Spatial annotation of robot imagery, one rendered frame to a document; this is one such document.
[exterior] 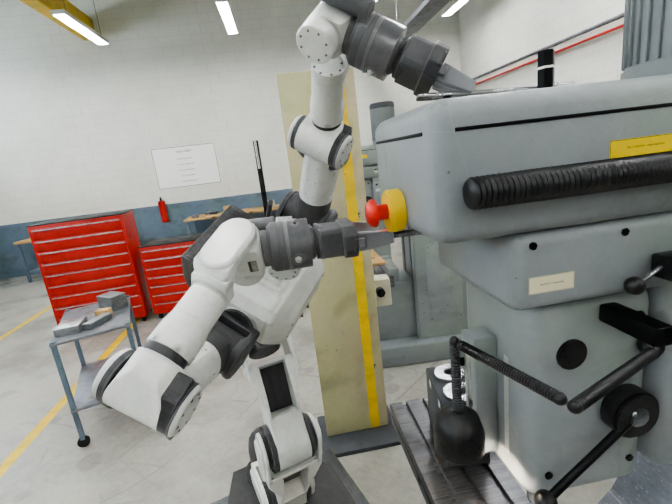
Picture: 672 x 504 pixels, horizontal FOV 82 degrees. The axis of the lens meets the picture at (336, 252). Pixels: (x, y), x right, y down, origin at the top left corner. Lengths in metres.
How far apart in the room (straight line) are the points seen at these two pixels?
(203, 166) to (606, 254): 9.37
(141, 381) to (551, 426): 0.57
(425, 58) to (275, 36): 9.26
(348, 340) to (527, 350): 2.00
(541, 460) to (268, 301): 0.58
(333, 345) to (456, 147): 2.18
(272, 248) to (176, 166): 9.19
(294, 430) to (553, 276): 0.95
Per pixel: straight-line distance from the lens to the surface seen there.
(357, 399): 2.76
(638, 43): 0.77
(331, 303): 2.42
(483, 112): 0.46
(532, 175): 0.45
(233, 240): 0.65
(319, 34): 0.69
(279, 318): 0.91
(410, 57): 0.69
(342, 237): 0.66
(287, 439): 1.30
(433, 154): 0.44
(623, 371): 0.53
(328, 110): 0.83
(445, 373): 1.32
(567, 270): 0.55
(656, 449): 0.79
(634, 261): 0.61
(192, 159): 9.73
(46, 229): 5.81
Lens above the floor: 1.84
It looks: 14 degrees down
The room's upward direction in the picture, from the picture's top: 7 degrees counter-clockwise
